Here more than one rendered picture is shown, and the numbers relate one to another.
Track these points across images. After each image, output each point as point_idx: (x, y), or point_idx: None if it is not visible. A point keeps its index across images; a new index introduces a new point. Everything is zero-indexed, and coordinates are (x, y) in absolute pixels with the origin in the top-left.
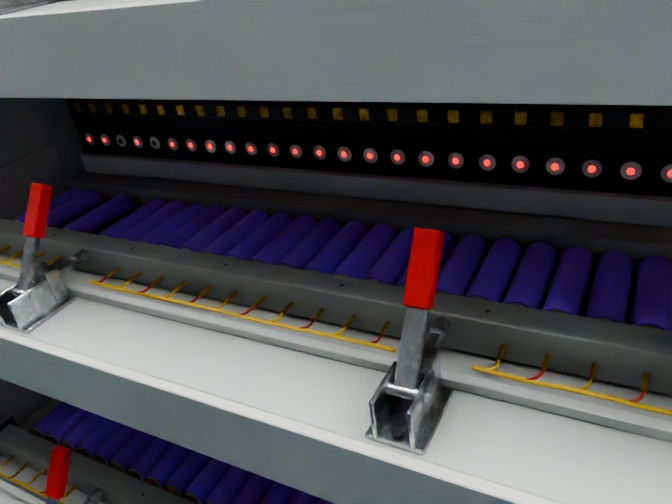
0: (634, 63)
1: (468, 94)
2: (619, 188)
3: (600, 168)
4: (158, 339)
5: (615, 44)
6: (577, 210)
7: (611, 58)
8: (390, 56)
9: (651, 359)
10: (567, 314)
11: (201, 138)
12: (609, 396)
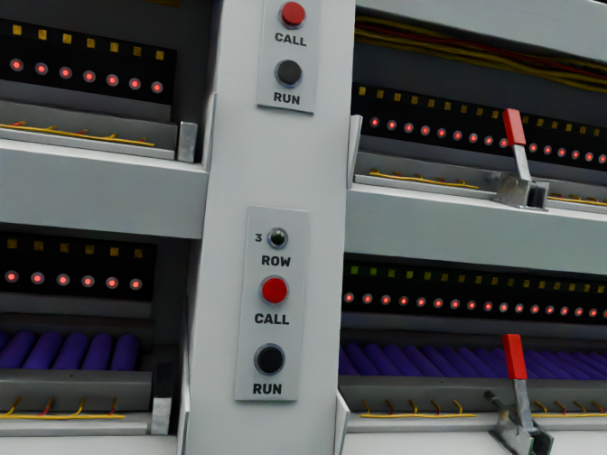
0: (26, 201)
1: None
2: (56, 292)
3: (42, 278)
4: None
5: (14, 190)
6: (27, 307)
7: (13, 197)
8: None
9: (54, 386)
10: (2, 368)
11: None
12: (23, 415)
